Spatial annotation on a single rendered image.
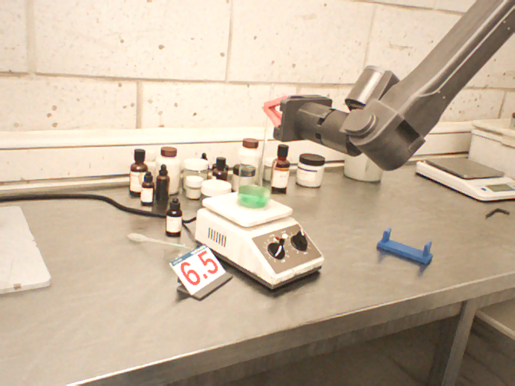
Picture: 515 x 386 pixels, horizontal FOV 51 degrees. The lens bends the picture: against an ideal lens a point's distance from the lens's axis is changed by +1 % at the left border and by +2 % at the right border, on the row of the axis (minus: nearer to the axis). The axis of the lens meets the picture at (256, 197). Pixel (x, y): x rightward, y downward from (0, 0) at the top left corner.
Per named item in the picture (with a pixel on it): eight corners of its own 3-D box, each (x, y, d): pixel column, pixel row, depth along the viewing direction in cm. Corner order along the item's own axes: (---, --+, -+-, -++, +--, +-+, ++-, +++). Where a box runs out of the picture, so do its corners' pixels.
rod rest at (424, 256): (432, 259, 102) (436, 241, 100) (426, 264, 99) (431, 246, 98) (382, 241, 107) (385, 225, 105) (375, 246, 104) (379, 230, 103)
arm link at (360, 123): (362, 133, 66) (401, 169, 71) (410, 56, 67) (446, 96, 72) (308, 123, 76) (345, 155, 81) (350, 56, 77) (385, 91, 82)
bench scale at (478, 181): (480, 204, 137) (486, 186, 136) (411, 172, 159) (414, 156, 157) (530, 199, 146) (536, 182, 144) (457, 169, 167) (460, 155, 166)
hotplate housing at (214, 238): (323, 270, 92) (331, 228, 89) (271, 292, 83) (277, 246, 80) (237, 225, 106) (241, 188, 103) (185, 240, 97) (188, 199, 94)
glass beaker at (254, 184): (248, 216, 89) (254, 168, 86) (227, 203, 94) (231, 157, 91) (280, 210, 93) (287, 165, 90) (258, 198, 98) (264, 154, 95)
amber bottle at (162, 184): (161, 201, 113) (163, 166, 111) (152, 197, 115) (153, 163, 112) (172, 198, 116) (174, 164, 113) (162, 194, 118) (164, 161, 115)
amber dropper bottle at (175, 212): (164, 228, 101) (165, 194, 98) (179, 228, 102) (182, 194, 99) (166, 235, 98) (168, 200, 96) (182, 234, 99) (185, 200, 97)
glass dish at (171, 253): (188, 273, 86) (189, 261, 85) (157, 266, 87) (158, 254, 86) (200, 259, 91) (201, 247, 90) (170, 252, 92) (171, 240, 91)
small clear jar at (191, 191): (205, 197, 118) (207, 180, 117) (191, 201, 116) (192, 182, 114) (195, 192, 121) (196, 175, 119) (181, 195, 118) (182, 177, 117)
